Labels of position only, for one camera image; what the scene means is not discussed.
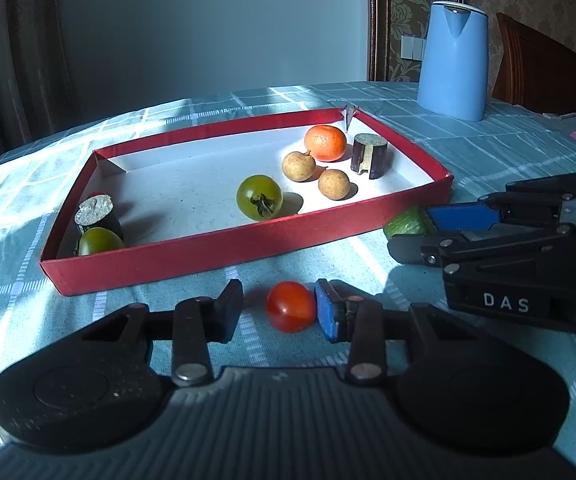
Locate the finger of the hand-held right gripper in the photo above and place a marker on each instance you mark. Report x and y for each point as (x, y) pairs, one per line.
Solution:
(460, 217)
(412, 250)

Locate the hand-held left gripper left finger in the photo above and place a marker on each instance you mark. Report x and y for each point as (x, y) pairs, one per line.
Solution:
(228, 312)

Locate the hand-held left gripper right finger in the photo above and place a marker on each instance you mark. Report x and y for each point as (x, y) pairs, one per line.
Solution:
(325, 310)

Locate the green cucumber piece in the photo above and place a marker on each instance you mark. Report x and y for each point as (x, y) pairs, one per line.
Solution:
(407, 222)

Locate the red cherry tomato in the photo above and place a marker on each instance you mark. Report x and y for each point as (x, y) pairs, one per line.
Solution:
(291, 306)

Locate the red cardboard box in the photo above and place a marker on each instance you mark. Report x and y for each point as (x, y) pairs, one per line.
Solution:
(193, 255)

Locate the brown longan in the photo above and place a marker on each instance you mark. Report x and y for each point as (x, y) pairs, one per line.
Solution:
(298, 166)
(334, 183)

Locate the eggplant piece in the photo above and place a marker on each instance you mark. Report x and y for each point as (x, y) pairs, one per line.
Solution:
(369, 155)
(95, 212)

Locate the green tomato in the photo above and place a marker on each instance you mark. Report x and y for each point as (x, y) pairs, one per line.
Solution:
(260, 197)
(99, 242)

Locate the orange tangerine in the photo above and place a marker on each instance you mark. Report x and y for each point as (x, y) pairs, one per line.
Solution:
(325, 143)

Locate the blue kettle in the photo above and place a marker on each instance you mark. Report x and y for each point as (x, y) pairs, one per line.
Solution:
(451, 60)

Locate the brown wooden chair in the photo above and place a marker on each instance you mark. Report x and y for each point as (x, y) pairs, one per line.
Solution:
(542, 70)

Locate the teal checked tablecloth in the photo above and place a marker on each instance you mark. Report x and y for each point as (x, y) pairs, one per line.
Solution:
(268, 102)

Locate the patterned grey curtain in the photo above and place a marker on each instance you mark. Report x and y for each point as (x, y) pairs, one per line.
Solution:
(8, 50)

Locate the white wall switch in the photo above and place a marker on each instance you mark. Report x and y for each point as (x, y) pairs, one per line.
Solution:
(411, 47)

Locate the dark wooden frame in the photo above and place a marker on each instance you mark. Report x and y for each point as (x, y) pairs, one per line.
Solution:
(378, 20)

